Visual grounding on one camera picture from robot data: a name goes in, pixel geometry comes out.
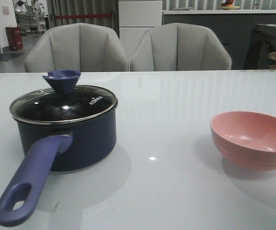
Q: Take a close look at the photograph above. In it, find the glass pot lid blue knob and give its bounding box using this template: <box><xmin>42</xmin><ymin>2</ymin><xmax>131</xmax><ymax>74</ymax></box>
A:
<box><xmin>10</xmin><ymin>69</ymin><xmax>118</xmax><ymax>125</ymax></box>

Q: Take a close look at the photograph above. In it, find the pink bowl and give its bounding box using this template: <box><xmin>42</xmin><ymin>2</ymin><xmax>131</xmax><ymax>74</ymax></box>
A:
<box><xmin>210</xmin><ymin>111</ymin><xmax>276</xmax><ymax>171</ymax></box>

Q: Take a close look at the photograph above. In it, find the dark blue saucepan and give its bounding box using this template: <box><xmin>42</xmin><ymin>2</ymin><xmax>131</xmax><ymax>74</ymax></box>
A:
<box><xmin>0</xmin><ymin>112</ymin><xmax>117</xmax><ymax>228</ymax></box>

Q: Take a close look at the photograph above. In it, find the right grey upholstered chair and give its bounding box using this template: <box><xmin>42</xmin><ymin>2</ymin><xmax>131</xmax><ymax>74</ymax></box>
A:
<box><xmin>130</xmin><ymin>23</ymin><xmax>232</xmax><ymax>72</ymax></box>

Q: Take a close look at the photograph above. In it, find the grey upholstered chair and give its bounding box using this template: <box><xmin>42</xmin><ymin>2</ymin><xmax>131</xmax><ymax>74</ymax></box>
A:
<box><xmin>130</xmin><ymin>23</ymin><xmax>232</xmax><ymax>72</ymax></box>
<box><xmin>24</xmin><ymin>23</ymin><xmax>129</xmax><ymax>73</ymax></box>

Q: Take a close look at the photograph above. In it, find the left grey upholstered chair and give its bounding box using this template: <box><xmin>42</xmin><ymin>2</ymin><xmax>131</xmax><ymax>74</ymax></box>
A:
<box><xmin>24</xmin><ymin>23</ymin><xmax>129</xmax><ymax>73</ymax></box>

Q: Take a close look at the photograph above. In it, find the white refrigerator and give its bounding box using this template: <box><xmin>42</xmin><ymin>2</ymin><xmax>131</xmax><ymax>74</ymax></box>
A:
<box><xmin>118</xmin><ymin>0</ymin><xmax>162</xmax><ymax>59</ymax></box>

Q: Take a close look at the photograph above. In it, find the red barrier belt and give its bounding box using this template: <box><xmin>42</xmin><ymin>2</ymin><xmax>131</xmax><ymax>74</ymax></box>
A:
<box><xmin>55</xmin><ymin>13</ymin><xmax>112</xmax><ymax>20</ymax></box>

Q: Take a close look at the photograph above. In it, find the grey kitchen counter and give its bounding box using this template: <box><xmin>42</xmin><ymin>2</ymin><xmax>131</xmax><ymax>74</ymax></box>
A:
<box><xmin>163</xmin><ymin>10</ymin><xmax>276</xmax><ymax>69</ymax></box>

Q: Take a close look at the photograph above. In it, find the grey curtain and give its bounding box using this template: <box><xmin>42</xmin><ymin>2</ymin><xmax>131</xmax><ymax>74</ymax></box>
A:
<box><xmin>47</xmin><ymin>0</ymin><xmax>119</xmax><ymax>34</ymax></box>

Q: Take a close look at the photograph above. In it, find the fruit plate on counter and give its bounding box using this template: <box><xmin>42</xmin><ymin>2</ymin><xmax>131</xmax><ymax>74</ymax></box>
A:
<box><xmin>219</xmin><ymin>0</ymin><xmax>240</xmax><ymax>10</ymax></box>

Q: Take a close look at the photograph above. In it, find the dark appliance with glass door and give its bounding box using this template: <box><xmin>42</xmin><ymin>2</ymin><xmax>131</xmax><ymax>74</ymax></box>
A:
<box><xmin>244</xmin><ymin>24</ymin><xmax>276</xmax><ymax>69</ymax></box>

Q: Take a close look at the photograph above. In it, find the red trash bin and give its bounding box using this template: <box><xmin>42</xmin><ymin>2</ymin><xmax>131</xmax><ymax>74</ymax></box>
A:
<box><xmin>6</xmin><ymin>26</ymin><xmax>23</xmax><ymax>50</ymax></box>

